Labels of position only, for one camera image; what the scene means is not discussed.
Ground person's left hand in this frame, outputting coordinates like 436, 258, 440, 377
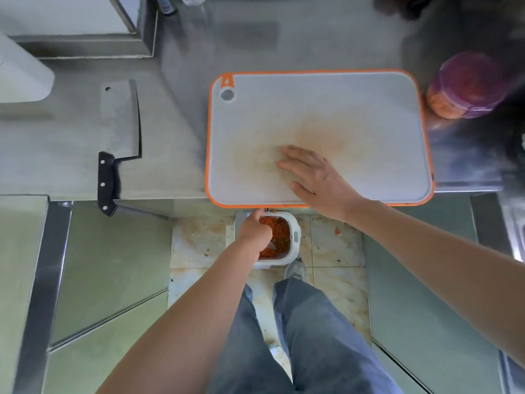
237, 208, 275, 261

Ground person's right hand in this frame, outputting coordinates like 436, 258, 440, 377
275, 144, 368, 223

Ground diced carrot pieces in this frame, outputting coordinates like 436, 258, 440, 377
425, 57, 503, 120

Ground purple lidded container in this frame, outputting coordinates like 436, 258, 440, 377
424, 51, 509, 120

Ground black-handled kitchen knife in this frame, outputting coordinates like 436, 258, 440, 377
97, 79, 143, 218

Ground purple round container lid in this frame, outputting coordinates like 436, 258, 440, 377
433, 51, 509, 119

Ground person's right forearm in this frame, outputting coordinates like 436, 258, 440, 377
346, 197, 525, 366

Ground person's left forearm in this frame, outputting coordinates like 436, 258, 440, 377
96, 237, 263, 394

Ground white waste bin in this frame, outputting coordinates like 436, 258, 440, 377
225, 210, 302, 270

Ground grey right shoe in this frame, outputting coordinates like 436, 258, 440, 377
283, 258, 306, 282

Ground white orange-rimmed cutting board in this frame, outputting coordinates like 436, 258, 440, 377
205, 69, 436, 210

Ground blue denim trousers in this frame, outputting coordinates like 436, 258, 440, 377
207, 276, 405, 394

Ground pale green cabinet front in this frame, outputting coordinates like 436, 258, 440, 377
43, 202, 173, 394
363, 194, 505, 394

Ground dark red cloth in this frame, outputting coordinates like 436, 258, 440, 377
375, 0, 438, 20

